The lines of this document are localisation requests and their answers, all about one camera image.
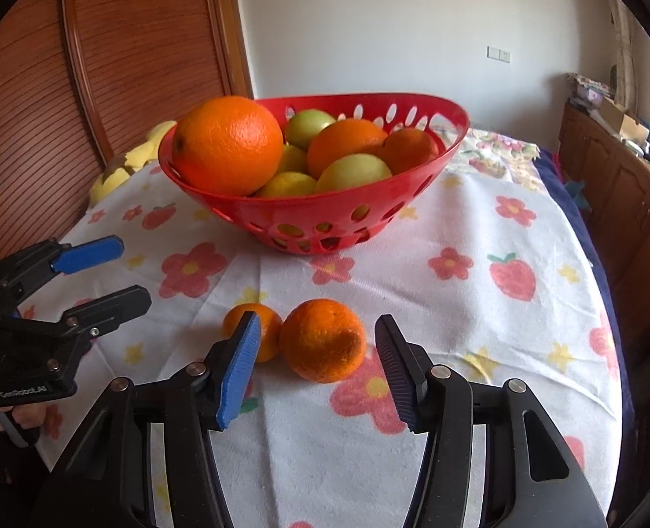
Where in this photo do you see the patterned curtain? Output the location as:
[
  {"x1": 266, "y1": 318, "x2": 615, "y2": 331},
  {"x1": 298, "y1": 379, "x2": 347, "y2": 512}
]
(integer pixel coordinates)
[{"x1": 605, "y1": 0, "x2": 642, "y2": 105}]

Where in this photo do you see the cardboard box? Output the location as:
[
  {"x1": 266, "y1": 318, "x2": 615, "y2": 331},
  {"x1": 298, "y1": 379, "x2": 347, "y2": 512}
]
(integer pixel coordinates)
[{"x1": 600, "y1": 96, "x2": 650, "y2": 144}]

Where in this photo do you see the green apple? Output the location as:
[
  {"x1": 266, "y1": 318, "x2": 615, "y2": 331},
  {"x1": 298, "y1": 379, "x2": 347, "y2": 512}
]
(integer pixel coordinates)
[
  {"x1": 315, "y1": 154, "x2": 393, "y2": 194},
  {"x1": 284, "y1": 110, "x2": 338, "y2": 150}
]

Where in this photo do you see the small tangerine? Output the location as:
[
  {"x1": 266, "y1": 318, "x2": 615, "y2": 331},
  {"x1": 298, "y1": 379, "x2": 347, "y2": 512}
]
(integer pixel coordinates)
[{"x1": 223, "y1": 302, "x2": 283, "y2": 364}]

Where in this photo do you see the folded patterned cloth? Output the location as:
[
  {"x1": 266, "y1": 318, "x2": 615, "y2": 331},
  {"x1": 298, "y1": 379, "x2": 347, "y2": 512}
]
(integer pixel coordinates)
[{"x1": 566, "y1": 71, "x2": 617, "y2": 103}]

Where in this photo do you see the printed cartoon blanket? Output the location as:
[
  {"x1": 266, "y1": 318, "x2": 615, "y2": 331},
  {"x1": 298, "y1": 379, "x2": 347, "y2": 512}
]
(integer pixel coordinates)
[{"x1": 457, "y1": 126, "x2": 540, "y2": 182}]

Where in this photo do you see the person's left hand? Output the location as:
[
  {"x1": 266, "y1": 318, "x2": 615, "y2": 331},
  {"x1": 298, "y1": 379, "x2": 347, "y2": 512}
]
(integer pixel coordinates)
[{"x1": 0, "y1": 403, "x2": 45, "y2": 433}]

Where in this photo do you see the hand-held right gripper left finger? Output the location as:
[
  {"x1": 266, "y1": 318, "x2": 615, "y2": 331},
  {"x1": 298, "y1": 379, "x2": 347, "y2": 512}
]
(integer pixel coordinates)
[{"x1": 44, "y1": 311, "x2": 262, "y2": 528}]

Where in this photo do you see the wooden cabinet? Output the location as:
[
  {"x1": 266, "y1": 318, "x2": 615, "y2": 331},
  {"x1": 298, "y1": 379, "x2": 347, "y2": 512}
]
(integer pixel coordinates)
[{"x1": 557, "y1": 102, "x2": 650, "y2": 353}]

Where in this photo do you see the red perforated plastic basket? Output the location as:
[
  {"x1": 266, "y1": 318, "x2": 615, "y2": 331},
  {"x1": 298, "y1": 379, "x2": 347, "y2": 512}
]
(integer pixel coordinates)
[{"x1": 158, "y1": 92, "x2": 471, "y2": 255}]

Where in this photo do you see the wooden slatted door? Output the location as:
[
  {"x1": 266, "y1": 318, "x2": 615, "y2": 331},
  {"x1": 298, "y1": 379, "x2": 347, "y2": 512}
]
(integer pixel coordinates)
[{"x1": 0, "y1": 0, "x2": 254, "y2": 265}]

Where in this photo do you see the yellow-green lemon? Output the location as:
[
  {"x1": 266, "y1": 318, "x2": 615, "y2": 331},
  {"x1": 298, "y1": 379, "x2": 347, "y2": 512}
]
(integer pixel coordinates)
[{"x1": 256, "y1": 172, "x2": 318, "y2": 199}]

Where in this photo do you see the large oval orange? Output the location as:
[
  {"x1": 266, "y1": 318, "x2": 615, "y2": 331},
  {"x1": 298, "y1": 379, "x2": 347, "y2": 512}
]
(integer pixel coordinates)
[{"x1": 171, "y1": 95, "x2": 284, "y2": 197}]

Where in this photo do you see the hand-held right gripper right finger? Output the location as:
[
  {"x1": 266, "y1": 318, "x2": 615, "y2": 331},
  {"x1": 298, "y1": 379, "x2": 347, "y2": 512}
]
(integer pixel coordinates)
[{"x1": 374, "y1": 313, "x2": 609, "y2": 528}]

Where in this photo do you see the round orange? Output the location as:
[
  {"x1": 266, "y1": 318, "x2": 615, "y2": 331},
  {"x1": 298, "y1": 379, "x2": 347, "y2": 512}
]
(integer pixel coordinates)
[{"x1": 306, "y1": 119, "x2": 389, "y2": 180}]

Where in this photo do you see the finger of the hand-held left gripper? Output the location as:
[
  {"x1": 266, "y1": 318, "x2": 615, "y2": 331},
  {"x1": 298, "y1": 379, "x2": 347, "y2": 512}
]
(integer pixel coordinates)
[
  {"x1": 0, "y1": 235, "x2": 125, "y2": 309},
  {"x1": 14, "y1": 285, "x2": 152, "y2": 342}
]

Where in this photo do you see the white floral cloth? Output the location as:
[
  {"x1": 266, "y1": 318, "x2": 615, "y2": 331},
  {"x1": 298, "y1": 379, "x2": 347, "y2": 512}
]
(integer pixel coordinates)
[{"x1": 17, "y1": 126, "x2": 634, "y2": 528}]

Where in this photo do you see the yellow plush toy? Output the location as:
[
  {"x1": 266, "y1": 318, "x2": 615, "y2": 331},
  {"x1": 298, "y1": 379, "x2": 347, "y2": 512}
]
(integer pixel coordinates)
[{"x1": 89, "y1": 120, "x2": 178, "y2": 204}]

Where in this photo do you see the small yellow fruit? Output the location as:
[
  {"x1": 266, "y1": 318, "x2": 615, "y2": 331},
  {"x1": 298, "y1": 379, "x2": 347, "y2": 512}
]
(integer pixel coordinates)
[{"x1": 274, "y1": 144, "x2": 310, "y2": 175}]

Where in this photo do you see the dark blue blanket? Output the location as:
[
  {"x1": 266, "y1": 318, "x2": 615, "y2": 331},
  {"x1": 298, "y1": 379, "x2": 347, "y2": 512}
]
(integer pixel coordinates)
[{"x1": 534, "y1": 146, "x2": 642, "y2": 452}]

